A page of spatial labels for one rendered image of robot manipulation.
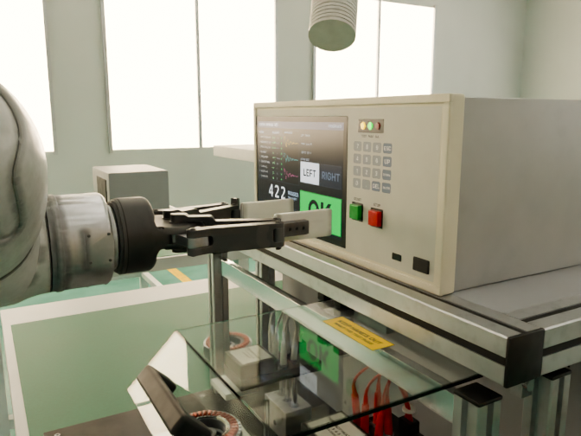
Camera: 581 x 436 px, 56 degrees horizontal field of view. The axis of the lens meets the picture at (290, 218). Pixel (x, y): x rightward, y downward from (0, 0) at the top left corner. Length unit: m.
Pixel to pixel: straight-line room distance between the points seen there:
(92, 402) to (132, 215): 0.70
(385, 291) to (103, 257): 0.29
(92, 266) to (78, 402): 0.70
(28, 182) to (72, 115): 4.93
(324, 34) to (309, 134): 1.19
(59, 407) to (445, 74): 6.70
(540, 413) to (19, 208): 0.50
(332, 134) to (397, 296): 0.24
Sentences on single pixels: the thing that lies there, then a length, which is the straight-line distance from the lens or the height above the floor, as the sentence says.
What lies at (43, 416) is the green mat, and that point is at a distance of 1.17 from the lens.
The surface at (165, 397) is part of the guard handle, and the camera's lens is 0.50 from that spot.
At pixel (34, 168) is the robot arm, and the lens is 0.35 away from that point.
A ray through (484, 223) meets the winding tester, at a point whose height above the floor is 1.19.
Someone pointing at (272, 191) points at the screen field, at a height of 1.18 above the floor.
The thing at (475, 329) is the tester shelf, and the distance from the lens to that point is 0.53.
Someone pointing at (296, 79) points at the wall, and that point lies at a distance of 6.06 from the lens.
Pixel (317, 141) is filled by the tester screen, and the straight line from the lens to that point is 0.75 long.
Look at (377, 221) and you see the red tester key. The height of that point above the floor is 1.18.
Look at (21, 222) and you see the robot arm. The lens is 0.37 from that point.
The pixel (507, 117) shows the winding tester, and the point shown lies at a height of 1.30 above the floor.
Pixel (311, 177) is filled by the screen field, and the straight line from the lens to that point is 0.76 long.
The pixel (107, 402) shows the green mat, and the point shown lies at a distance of 1.18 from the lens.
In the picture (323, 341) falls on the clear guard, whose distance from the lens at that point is 0.59.
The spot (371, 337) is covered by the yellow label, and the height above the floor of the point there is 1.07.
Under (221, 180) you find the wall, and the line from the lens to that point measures 5.69.
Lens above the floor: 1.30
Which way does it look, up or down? 10 degrees down
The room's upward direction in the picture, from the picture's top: straight up
